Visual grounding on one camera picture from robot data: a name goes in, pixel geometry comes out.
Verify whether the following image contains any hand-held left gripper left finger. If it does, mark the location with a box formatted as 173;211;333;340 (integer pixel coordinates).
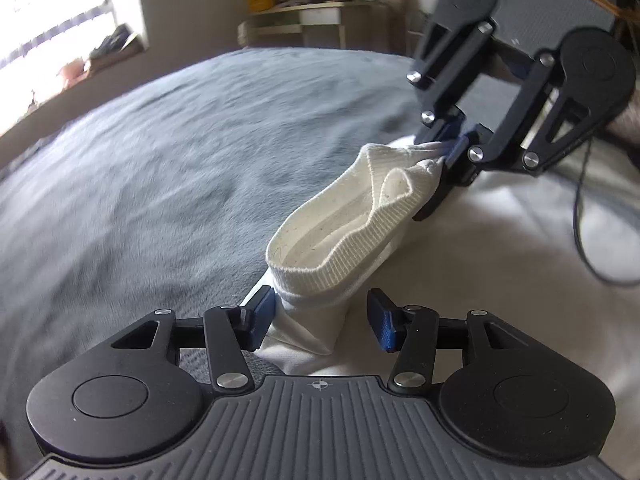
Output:
111;285;277;395

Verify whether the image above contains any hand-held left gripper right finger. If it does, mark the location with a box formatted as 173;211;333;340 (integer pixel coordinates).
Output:
366;288;531;395

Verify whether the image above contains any black cable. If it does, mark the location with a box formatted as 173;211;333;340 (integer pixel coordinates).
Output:
570;132;640;287

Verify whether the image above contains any window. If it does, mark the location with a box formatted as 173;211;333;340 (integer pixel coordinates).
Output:
0;0;147;127

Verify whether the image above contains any white desk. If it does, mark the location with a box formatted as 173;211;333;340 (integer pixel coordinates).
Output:
237;0;402;54

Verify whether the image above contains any white sweatshirt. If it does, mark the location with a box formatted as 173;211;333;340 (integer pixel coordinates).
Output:
240;130;640;480

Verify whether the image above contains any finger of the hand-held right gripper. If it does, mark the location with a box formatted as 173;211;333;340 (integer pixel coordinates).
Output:
406;7;501;149
411;50;597;223

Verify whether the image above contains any pile of things on windowsill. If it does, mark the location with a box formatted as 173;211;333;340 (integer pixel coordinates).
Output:
90;24;144;62

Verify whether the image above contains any pink pot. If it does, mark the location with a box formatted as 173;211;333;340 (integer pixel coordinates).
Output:
57;57;87;79

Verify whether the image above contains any grey bed blanket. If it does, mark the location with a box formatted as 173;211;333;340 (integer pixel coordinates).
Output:
0;47;426;461

